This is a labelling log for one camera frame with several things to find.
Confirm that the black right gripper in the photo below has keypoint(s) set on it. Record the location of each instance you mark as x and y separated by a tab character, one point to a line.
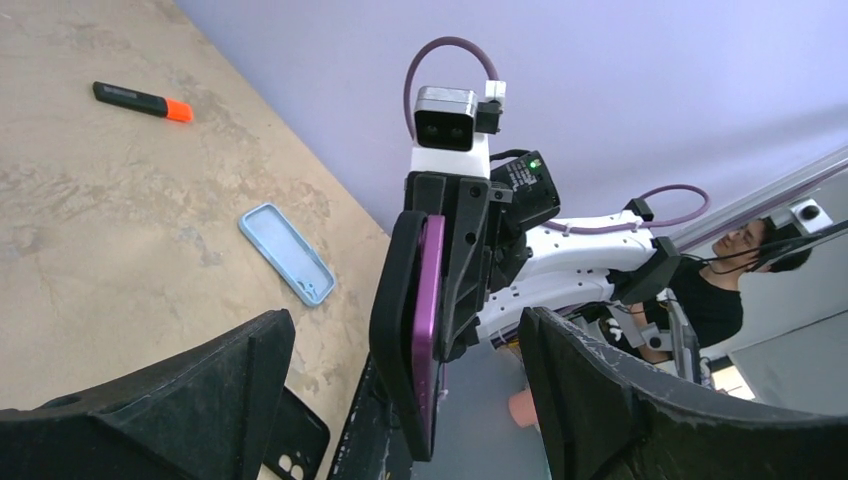
485	236

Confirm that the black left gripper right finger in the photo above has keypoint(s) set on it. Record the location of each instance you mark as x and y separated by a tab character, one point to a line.
604	414

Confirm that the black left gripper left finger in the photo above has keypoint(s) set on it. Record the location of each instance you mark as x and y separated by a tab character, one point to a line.
206	413

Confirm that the purple phone black screen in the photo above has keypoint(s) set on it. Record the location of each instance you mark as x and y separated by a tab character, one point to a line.
423	362

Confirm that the black phone case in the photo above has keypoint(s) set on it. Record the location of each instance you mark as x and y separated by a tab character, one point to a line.
298	441
390	331

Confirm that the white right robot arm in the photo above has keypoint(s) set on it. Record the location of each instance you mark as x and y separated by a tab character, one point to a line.
573	261

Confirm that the light blue phone case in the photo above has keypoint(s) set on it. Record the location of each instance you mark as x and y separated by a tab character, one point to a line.
289	253

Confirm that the pink cylinder bottle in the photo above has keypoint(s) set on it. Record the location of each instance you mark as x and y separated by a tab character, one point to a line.
522	409

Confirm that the person in black shirt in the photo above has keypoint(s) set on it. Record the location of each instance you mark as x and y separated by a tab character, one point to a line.
709	295

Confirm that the black marker orange cap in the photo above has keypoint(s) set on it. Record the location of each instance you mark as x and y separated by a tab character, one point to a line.
142	102

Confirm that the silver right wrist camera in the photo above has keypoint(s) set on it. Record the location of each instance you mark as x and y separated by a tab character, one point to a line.
444	118

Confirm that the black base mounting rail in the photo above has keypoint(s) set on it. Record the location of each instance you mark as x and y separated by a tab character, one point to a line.
372	445

